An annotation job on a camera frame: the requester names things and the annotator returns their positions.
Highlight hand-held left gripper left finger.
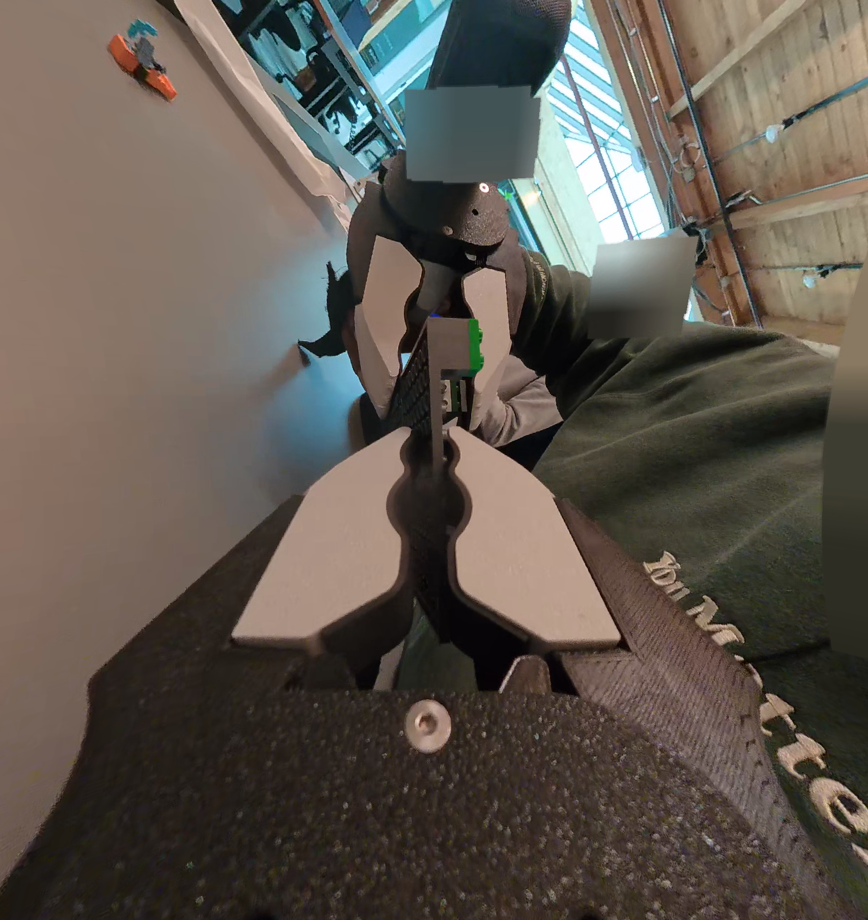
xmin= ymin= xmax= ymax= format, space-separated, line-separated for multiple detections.
xmin=230 ymin=427 xmax=429 ymax=685

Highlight person's right forearm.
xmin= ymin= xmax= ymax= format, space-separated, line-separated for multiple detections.
xmin=521 ymin=248 xmax=599 ymax=425

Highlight orange toy brick figure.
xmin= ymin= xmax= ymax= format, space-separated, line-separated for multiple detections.
xmin=107 ymin=20 xmax=178 ymax=102

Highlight large window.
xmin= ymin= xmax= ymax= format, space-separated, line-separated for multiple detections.
xmin=545 ymin=0 xmax=668 ymax=245

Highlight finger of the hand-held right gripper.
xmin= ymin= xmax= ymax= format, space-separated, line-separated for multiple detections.
xmin=461 ymin=264 xmax=512 ymax=434
xmin=353 ymin=234 xmax=451 ymax=424

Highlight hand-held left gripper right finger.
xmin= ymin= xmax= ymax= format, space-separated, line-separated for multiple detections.
xmin=441 ymin=427 xmax=622 ymax=681

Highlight white printed paper bag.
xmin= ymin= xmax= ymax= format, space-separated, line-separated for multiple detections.
xmin=175 ymin=0 xmax=357 ymax=232

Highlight grey brick baseplate model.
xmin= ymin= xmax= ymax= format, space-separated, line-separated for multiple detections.
xmin=394 ymin=316 xmax=488 ymax=641

